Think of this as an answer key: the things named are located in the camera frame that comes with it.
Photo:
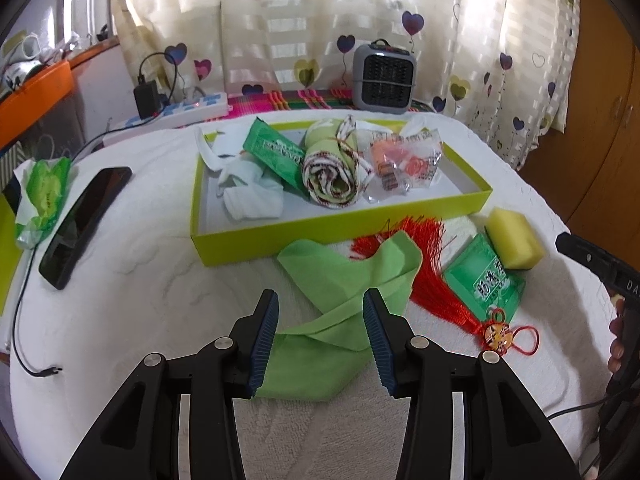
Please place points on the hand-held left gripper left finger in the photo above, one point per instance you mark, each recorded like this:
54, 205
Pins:
265, 340

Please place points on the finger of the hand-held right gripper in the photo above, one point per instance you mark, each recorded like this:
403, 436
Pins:
585, 257

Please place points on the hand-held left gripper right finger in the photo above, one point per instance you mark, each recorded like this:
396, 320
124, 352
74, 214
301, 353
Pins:
377, 345

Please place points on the green cloth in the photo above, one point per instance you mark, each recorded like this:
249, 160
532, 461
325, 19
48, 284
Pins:
325, 330

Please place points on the yellow sponge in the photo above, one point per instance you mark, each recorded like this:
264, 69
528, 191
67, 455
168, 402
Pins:
515, 240

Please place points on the red tassel knot ornament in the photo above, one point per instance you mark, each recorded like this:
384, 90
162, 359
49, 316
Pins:
425, 280

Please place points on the lime green box tray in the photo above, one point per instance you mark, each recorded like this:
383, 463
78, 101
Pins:
260, 240

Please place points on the green tissue packet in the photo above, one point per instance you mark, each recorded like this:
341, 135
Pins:
272, 152
485, 280

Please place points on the white socks bundle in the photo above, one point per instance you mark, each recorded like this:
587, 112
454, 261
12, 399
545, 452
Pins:
250, 200

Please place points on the white and green towel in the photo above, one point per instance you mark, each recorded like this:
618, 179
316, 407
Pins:
330, 175

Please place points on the clear plastic bag orange items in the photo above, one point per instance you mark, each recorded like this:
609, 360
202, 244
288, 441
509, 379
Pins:
405, 160

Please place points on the person's right hand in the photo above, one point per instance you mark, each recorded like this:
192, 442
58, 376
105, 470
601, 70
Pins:
617, 345

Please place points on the brown wooden wardrobe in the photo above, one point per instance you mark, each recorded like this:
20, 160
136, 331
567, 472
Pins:
600, 135

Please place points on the black smartphone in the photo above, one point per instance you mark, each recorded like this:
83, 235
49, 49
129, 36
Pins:
80, 225

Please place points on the plaid blanket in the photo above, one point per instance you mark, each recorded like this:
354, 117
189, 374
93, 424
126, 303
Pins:
300, 100

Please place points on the white power strip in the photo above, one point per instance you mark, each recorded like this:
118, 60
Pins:
190, 107

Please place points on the opened green tissue pack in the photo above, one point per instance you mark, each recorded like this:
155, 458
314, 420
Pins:
45, 195

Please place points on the grey portable heater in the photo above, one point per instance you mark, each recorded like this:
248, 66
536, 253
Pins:
387, 80

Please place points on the black charger adapter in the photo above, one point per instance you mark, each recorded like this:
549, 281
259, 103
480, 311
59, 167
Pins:
147, 100

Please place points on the lime green box lid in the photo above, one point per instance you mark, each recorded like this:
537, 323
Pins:
6, 260

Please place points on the cream heart print curtain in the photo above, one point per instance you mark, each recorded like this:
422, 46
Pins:
300, 20

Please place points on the orange shelf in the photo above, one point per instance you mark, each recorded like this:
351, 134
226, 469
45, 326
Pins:
45, 87

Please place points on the household clutter pile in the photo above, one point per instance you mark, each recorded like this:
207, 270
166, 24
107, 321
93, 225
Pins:
25, 55

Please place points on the window frame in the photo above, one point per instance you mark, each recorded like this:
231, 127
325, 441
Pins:
80, 0

